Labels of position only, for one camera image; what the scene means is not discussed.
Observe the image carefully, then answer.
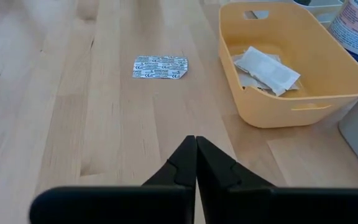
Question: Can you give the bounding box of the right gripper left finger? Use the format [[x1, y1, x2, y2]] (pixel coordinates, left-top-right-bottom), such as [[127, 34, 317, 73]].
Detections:
[[28, 134, 198, 224]]

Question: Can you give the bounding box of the clear printed foil packet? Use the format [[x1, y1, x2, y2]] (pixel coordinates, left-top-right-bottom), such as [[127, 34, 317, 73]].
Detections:
[[132, 55, 189, 80]]

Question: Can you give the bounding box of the yellow plastic bin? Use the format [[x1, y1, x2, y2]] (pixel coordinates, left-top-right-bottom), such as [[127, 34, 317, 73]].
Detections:
[[218, 1, 358, 129]]

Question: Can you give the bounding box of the white rectangular sachet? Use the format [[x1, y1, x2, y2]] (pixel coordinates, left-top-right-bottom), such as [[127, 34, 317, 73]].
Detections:
[[231, 53, 300, 94]]

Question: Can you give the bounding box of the Lysol wipes canister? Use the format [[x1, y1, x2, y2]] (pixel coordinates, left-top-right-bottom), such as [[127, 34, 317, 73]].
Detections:
[[328, 0, 358, 82]]

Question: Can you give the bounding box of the white plastic bin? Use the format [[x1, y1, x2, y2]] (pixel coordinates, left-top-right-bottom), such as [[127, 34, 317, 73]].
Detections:
[[292, 0, 344, 30]]

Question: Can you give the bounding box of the large square white sachet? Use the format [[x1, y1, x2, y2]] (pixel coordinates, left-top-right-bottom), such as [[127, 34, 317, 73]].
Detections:
[[234, 45, 301, 97]]

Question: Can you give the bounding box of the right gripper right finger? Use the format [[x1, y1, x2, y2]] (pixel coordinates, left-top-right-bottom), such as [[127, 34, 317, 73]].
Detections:
[[196, 136, 358, 224]]

